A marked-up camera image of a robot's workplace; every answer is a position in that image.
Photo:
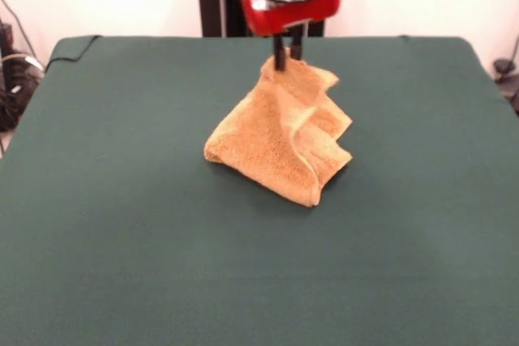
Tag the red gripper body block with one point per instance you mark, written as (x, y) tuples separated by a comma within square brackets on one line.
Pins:
[(284, 15)]

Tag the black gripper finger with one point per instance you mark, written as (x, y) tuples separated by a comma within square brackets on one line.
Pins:
[(297, 44), (280, 52)]

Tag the tan terry towel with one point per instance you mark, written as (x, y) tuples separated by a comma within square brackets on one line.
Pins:
[(267, 147)]

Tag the black power adapter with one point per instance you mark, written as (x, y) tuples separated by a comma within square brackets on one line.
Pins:
[(503, 66)]

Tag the dark green table cloth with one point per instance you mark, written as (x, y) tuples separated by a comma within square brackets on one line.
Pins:
[(121, 220)]

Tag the black wall power strip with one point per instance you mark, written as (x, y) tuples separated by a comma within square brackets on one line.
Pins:
[(6, 38)]

